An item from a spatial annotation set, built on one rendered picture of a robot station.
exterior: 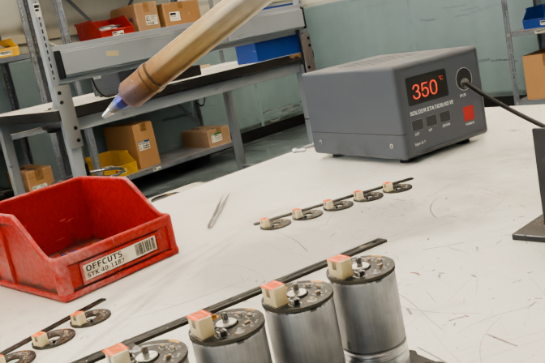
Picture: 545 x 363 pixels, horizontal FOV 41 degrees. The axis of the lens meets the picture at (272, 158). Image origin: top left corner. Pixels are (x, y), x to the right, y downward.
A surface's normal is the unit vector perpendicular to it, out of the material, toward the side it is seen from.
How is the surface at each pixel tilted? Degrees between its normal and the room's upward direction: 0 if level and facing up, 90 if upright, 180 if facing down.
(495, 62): 90
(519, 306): 0
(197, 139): 91
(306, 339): 90
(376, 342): 90
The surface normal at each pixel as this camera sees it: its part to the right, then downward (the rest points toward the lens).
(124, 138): -0.66, 0.28
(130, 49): 0.68, 0.00
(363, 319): -0.18, 0.22
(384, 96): -0.83, 0.26
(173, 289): -0.19, -0.97
